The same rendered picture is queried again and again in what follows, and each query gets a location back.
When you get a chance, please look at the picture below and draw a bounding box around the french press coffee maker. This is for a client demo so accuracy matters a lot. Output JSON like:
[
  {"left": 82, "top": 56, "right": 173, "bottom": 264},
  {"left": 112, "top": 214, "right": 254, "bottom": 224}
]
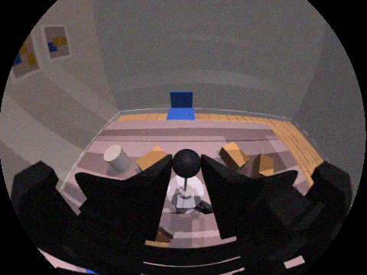
[{"left": 167, "top": 150, "right": 214, "bottom": 214}]

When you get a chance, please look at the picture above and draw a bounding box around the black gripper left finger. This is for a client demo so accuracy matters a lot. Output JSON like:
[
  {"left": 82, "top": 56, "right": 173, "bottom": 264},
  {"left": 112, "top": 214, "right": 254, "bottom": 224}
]
[{"left": 74, "top": 154, "right": 172, "bottom": 241}]

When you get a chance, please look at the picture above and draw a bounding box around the grey cylinder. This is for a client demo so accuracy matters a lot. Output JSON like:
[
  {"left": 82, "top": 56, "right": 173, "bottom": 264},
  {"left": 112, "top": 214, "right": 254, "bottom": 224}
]
[{"left": 103, "top": 144, "right": 132, "bottom": 173}]

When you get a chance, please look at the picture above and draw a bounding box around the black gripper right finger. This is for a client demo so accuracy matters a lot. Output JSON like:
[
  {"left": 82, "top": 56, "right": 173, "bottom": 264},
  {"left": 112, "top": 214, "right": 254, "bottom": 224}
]
[{"left": 200, "top": 154, "right": 297, "bottom": 239}]

